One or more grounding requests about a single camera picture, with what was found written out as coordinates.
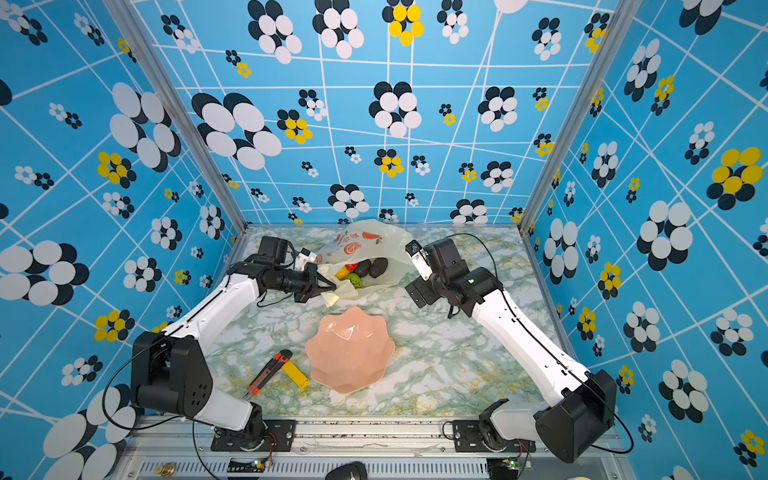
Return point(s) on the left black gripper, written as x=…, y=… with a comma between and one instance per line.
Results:
x=312, y=279

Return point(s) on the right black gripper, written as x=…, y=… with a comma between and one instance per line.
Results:
x=419, y=288

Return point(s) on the yellow bell pepper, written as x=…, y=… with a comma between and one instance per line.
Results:
x=343, y=273

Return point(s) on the translucent printed plastic bag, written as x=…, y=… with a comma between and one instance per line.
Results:
x=357, y=242

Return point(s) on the green lime fruit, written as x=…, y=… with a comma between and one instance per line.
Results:
x=355, y=280

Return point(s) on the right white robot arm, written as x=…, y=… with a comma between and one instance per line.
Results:
x=581, y=404

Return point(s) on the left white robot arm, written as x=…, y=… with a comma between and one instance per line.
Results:
x=169, y=371

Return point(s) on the red black utility knife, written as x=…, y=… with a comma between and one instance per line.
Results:
x=267, y=372

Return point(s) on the pink scalloped plate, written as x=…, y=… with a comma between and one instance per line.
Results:
x=350, y=351

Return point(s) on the yellow rectangular block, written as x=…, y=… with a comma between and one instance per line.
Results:
x=295, y=375

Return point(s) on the black round knob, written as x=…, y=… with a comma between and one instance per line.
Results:
x=351, y=471

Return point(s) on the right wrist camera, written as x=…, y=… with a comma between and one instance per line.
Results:
x=420, y=259

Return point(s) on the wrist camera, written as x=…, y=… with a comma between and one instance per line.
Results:
x=281, y=253
x=420, y=259

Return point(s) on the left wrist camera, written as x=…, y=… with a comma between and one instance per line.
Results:
x=281, y=253

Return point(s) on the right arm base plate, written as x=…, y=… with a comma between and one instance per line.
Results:
x=475, y=436

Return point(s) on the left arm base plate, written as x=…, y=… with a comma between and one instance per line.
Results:
x=270, y=436

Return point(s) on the aluminium front rail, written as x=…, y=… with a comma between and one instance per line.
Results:
x=390, y=448

